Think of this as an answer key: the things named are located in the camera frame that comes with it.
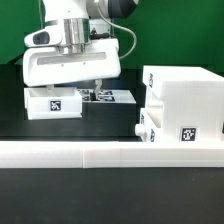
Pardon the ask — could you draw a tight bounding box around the white L-shaped border fence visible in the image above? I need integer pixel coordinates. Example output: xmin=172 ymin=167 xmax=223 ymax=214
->
xmin=0 ymin=141 xmax=224 ymax=168

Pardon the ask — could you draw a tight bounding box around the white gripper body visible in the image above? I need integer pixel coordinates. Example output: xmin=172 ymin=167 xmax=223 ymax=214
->
xmin=23 ymin=28 xmax=121 ymax=87

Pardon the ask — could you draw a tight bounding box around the white drawer tray front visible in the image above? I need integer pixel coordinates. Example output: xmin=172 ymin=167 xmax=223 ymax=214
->
xmin=135 ymin=108 xmax=162 ymax=143

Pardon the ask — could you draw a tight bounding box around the black cable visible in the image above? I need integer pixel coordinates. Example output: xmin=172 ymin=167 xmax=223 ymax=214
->
xmin=96 ymin=0 xmax=138 ymax=61

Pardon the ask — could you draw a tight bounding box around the white tag sheet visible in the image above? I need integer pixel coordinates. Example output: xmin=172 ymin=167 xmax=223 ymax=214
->
xmin=79 ymin=89 xmax=136 ymax=104

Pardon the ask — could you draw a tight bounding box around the white drawer tray rear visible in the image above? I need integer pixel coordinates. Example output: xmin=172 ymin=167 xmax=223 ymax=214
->
xmin=24 ymin=87 xmax=82 ymax=120

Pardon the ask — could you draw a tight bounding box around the white drawer tray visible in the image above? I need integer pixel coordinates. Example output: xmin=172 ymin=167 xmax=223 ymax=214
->
xmin=24 ymin=87 xmax=82 ymax=120
xmin=135 ymin=108 xmax=162 ymax=143

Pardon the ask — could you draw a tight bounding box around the white drawer cabinet box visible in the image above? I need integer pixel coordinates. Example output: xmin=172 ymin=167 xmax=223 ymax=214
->
xmin=142 ymin=65 xmax=224 ymax=143

